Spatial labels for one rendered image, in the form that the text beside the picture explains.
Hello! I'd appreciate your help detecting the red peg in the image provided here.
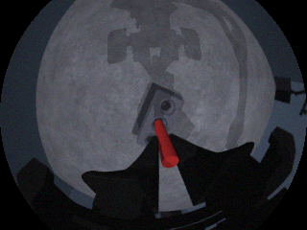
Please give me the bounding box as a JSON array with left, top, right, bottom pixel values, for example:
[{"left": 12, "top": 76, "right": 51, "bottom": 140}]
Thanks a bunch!
[{"left": 153, "top": 120, "right": 179, "bottom": 169}]

